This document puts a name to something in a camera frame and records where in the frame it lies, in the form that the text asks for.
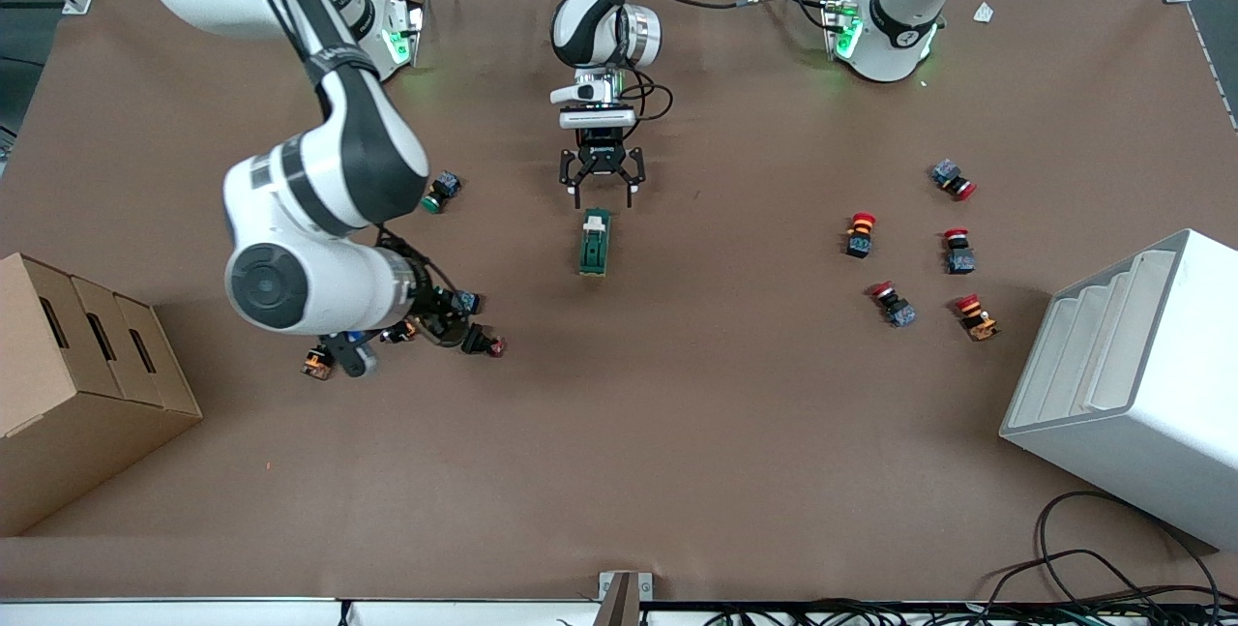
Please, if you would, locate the green load switch white handle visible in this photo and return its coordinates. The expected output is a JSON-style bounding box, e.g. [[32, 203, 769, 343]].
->
[[578, 208, 614, 277]]

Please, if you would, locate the red yellow emergency stop button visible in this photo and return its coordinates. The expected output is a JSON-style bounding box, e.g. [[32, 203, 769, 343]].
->
[[844, 212, 878, 259]]

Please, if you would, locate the brown paper table cover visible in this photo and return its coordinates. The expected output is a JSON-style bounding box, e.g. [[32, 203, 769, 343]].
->
[[0, 0, 1238, 603]]

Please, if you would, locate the red push button blue block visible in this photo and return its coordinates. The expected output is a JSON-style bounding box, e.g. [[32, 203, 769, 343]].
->
[[868, 282, 918, 329], [943, 228, 977, 276], [930, 159, 978, 201]]

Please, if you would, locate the slotted cardboard box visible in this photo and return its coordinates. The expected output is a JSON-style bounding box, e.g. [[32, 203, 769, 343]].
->
[[0, 253, 204, 538]]

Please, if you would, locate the red push button orange block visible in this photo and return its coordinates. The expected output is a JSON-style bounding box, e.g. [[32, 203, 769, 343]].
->
[[954, 293, 1000, 343]]

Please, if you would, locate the white stepped rack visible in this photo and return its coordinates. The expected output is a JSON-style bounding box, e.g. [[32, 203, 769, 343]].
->
[[999, 228, 1238, 551]]

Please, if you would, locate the aluminium camera mount post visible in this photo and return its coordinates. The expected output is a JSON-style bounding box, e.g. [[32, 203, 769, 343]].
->
[[595, 571, 654, 626]]

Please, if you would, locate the white table edge rail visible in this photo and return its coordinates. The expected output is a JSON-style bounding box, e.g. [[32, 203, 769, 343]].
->
[[0, 597, 717, 626]]

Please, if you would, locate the black looped cable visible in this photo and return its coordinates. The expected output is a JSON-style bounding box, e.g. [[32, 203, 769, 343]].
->
[[982, 491, 1224, 608]]

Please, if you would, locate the black cable bundle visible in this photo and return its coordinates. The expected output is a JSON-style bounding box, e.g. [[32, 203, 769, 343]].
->
[[677, 595, 1238, 626]]

